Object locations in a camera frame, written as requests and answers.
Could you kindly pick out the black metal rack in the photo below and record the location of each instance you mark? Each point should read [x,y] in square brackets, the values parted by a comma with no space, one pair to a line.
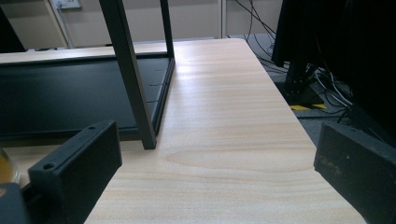
[62,93]

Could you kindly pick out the black stand base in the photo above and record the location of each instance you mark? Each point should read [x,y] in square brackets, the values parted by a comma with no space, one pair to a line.
[300,93]

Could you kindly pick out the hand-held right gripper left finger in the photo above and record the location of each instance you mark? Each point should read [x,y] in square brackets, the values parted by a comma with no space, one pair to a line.
[77,168]

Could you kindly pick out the black curtain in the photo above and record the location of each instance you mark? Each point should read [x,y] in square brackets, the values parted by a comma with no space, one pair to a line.
[358,46]
[9,34]

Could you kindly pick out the white wall socket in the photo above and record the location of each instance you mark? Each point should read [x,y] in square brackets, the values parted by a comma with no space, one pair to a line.
[66,3]

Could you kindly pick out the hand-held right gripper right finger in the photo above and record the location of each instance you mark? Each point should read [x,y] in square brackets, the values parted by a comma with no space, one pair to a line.
[361,174]

